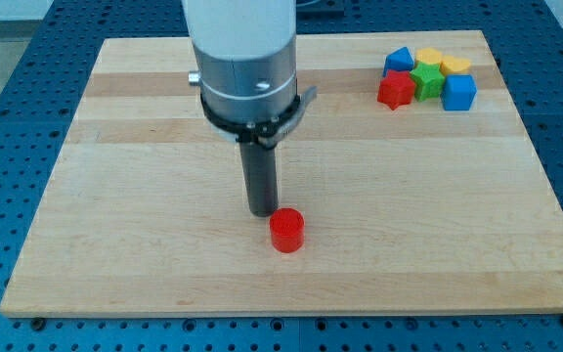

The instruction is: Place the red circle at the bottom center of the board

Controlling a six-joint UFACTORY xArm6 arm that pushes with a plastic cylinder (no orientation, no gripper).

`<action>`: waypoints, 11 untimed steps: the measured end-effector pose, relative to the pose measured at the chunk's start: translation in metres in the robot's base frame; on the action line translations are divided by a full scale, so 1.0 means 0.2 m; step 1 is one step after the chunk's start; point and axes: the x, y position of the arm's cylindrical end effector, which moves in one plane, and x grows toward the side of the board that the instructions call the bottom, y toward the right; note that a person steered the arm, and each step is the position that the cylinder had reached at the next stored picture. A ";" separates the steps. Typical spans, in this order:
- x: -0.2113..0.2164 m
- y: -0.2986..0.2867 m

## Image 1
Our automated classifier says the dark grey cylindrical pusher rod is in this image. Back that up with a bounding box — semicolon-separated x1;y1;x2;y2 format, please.
239;143;278;217

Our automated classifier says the red cylinder block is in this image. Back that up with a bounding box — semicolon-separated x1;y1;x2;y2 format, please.
269;208;305;253

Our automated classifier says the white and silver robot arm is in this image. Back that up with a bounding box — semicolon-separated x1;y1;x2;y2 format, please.
182;0;299;217

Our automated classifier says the wooden board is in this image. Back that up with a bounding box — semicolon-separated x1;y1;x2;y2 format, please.
0;30;563;318

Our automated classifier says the red star block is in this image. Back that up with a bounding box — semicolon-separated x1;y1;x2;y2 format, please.
377;69;416;110

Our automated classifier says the blue triangle block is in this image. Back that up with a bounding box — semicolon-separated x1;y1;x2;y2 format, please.
382;47;414;77

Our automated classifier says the green star block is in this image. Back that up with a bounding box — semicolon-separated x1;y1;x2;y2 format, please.
410;62;446;102

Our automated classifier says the yellow pentagon block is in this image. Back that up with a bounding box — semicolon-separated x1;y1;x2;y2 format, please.
414;47;443;66

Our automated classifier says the blue cube block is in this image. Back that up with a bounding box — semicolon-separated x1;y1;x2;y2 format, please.
441;74;477;111

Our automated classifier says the yellow heart block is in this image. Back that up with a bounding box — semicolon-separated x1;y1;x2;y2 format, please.
440;55;471;76

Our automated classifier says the black clamp ring with lever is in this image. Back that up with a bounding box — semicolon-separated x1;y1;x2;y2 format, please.
198;85;319;150

